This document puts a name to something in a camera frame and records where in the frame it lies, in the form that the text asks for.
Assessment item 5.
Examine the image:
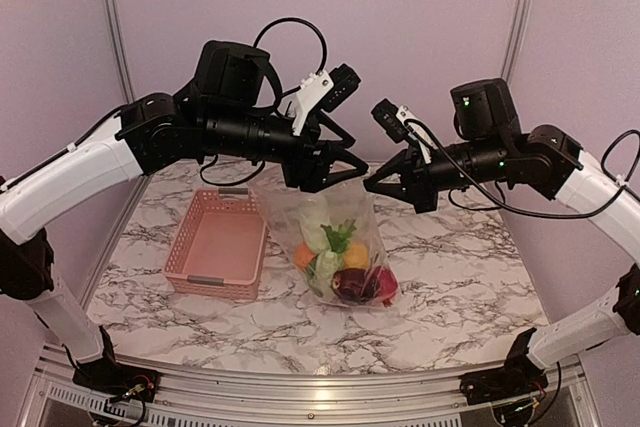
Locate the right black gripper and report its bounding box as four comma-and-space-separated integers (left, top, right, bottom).
364, 133, 511, 213

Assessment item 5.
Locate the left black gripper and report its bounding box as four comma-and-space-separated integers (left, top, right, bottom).
202, 102, 371, 191

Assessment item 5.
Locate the clear zip top bag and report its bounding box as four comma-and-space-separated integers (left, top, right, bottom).
250, 175, 400, 308

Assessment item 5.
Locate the green lettuce leaf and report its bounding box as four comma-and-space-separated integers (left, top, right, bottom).
321, 219, 357, 254

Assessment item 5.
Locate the red strawberry fruit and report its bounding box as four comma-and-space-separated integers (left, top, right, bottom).
369, 266, 399, 307

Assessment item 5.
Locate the orange tangerine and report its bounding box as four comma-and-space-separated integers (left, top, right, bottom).
293, 242, 316, 271

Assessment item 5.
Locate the dark purple beet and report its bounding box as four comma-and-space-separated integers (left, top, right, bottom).
331, 268, 375, 304

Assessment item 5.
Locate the pink perforated plastic basket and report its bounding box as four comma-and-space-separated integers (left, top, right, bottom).
163, 187, 268, 301

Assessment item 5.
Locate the white radish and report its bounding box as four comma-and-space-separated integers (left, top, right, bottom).
299, 194, 331, 254

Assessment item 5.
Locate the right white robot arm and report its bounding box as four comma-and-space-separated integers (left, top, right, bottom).
365, 120, 639, 395

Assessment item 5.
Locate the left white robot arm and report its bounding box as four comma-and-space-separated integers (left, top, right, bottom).
1, 93, 367, 392

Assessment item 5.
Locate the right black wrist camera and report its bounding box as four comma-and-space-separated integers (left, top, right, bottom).
370, 77, 521, 163

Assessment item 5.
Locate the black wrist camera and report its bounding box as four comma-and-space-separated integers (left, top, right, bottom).
188, 40, 361, 137
370, 77, 521, 163

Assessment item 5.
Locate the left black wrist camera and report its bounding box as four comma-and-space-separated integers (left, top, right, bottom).
188, 40, 361, 137

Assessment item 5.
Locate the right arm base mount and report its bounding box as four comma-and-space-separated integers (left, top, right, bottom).
459, 367, 548, 405

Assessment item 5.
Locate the right aluminium frame post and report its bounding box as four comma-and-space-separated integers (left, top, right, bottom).
500, 0, 533, 83

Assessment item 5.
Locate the aluminium frame post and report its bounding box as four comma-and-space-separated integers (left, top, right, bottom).
102, 0, 135, 103
500, 0, 533, 83

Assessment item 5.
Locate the front aluminium rail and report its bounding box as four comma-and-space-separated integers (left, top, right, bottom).
17, 345, 601, 426

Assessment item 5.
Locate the left aluminium frame post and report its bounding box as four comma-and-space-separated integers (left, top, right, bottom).
102, 0, 135, 103

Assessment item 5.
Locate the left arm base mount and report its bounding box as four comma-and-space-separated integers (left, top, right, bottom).
73, 365, 160, 403

